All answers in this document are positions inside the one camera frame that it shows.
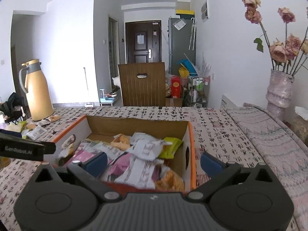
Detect pink snack pack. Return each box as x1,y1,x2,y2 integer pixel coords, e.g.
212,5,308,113
108,153,136,176

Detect long green snack bar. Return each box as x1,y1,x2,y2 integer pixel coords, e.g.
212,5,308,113
158,137,183,160

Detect white snack pack with text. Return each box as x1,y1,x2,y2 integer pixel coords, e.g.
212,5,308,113
126,132,165,161

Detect small green packet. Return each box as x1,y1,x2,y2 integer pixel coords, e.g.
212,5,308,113
6,121,27,133

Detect white packet by thermos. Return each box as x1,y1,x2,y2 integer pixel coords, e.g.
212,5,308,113
26,126,47,140

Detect folded grey blanket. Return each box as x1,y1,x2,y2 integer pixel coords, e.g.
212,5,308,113
226,104,307,230

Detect beige thermos jug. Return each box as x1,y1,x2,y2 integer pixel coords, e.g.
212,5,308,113
18,59,54,121

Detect red cardboard box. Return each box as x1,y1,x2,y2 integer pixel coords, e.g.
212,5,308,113
44,116,196,192

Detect clear snack jar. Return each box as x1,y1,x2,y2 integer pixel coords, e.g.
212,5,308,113
291,106,308,146

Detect pink ribbed vase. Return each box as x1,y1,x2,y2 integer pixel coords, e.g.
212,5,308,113
266,69,295,121

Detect white cat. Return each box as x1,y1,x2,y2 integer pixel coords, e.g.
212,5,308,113
112,76,121,88

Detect dried pink roses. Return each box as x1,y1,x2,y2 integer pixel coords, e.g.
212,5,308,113
242,0,307,77

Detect dark brown door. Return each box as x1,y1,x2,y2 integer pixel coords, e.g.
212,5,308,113
125,20,162,64

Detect grey refrigerator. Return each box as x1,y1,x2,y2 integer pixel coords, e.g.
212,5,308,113
168,18,196,76

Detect wire storage cart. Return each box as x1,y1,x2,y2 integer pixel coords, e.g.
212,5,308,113
188,76,210,108

